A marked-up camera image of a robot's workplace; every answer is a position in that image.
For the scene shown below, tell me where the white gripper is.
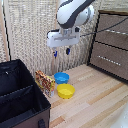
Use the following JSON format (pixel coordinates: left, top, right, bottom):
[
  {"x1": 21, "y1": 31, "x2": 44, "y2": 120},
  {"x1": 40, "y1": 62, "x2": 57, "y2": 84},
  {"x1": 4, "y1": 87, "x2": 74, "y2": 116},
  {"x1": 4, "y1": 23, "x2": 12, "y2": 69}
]
[{"x1": 46, "y1": 27, "x2": 81, "y2": 59}]

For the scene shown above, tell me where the dark framed drawer cabinet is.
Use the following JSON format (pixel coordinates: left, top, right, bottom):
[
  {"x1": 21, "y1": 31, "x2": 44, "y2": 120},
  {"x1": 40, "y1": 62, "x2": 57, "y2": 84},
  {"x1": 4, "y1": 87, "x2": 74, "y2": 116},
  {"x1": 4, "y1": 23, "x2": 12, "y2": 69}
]
[{"x1": 86, "y1": 9, "x2": 128, "y2": 84}]

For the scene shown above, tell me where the brown fabric drawer front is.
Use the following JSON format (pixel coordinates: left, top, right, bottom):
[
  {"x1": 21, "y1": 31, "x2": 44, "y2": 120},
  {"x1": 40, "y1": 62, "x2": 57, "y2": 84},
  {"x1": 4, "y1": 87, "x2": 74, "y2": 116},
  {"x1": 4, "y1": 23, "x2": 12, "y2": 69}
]
[{"x1": 94, "y1": 13, "x2": 128, "y2": 51}]

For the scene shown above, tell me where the blue bowl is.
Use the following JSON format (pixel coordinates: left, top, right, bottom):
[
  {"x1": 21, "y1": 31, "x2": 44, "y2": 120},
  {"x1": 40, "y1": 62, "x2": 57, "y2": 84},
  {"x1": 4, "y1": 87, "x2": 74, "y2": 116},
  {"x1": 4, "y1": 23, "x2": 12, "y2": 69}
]
[{"x1": 53, "y1": 71, "x2": 71, "y2": 85}]

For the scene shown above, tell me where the colourful patterned snack box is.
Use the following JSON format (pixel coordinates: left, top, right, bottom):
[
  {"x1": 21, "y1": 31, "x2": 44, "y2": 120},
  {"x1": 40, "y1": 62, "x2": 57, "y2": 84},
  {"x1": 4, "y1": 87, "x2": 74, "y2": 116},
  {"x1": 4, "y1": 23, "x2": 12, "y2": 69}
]
[{"x1": 34, "y1": 69, "x2": 57, "y2": 99}]

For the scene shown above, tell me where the beige woven folding screen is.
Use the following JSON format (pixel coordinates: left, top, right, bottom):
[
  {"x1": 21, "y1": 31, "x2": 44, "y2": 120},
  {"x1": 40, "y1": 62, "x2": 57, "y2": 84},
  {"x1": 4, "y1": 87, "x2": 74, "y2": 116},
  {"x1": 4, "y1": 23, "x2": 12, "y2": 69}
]
[{"x1": 0, "y1": 0, "x2": 128, "y2": 78}]

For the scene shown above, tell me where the yellow bowl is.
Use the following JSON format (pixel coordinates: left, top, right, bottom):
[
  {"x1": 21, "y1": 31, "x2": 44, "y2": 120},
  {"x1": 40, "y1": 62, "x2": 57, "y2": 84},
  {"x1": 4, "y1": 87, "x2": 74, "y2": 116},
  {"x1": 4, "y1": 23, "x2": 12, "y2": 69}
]
[{"x1": 55, "y1": 83, "x2": 76, "y2": 100}]

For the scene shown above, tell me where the black fabric storage box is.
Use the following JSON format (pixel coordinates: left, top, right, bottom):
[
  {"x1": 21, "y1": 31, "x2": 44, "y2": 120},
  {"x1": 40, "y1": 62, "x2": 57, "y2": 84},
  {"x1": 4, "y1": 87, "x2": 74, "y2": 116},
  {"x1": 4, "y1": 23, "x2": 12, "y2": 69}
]
[{"x1": 0, "y1": 59, "x2": 52, "y2": 128}]

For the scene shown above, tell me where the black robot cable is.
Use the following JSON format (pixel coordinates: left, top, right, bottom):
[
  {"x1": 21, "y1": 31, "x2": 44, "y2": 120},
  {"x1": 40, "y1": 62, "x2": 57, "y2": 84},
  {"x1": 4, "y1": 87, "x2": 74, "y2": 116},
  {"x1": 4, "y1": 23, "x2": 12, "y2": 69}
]
[{"x1": 79, "y1": 17, "x2": 128, "y2": 38}]

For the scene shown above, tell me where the silver drawer handle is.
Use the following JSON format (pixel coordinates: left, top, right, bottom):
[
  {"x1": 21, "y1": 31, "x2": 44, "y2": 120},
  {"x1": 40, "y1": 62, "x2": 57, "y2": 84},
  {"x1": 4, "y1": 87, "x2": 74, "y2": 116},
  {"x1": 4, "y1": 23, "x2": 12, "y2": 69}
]
[
  {"x1": 96, "y1": 54, "x2": 122, "y2": 67},
  {"x1": 105, "y1": 28, "x2": 128, "y2": 37}
]

